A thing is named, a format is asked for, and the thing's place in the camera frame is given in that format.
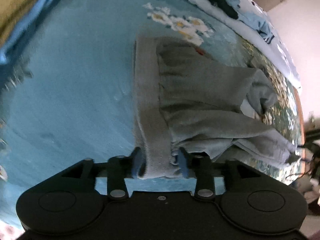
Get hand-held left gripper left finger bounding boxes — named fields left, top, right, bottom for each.
left=60, top=147, right=148, bottom=201

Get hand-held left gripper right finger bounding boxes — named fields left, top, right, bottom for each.
left=178, top=147, right=261, bottom=201

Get grey pants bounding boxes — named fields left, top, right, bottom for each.
left=132, top=36, right=302, bottom=180

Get teal floral bed blanket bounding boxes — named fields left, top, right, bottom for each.
left=0, top=0, right=307, bottom=230

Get light blue floral quilt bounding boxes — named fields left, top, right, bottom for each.
left=160, top=0, right=302, bottom=88

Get folded dark blue garment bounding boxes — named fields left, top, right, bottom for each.
left=0, top=56, right=34, bottom=94

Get light blue striped-cuff garment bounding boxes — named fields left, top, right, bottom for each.
left=239, top=12, right=276, bottom=44

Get folded light blue cloth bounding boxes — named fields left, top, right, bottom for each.
left=0, top=0, right=56, bottom=64

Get folded yellow towel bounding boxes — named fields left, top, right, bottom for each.
left=0, top=0, right=49, bottom=46

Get brown bed frame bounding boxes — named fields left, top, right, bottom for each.
left=292, top=86, right=307, bottom=158

